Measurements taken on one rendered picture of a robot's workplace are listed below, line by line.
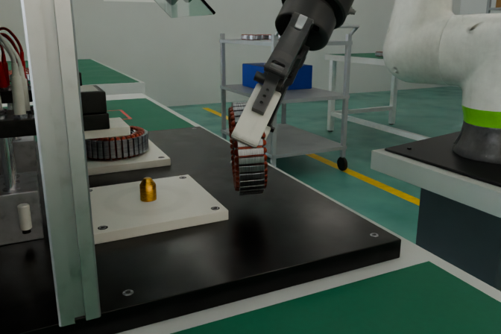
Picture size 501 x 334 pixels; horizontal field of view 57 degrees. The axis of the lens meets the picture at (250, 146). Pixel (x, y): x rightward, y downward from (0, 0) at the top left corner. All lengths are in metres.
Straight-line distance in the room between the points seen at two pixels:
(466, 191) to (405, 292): 0.38
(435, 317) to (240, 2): 6.11
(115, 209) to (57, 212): 0.21
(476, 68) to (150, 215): 0.61
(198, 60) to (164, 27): 0.60
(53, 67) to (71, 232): 0.12
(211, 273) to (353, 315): 0.13
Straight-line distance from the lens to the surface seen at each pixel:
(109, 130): 0.52
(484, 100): 0.89
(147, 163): 0.75
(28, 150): 0.76
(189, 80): 6.19
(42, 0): 0.34
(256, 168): 0.51
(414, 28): 0.95
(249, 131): 0.50
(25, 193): 0.52
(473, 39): 0.89
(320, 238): 0.50
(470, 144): 0.92
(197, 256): 0.46
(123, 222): 0.52
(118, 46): 5.94
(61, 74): 0.33
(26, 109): 0.53
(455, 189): 0.83
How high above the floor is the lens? 0.98
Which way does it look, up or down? 14 degrees down
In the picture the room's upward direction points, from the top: straight up
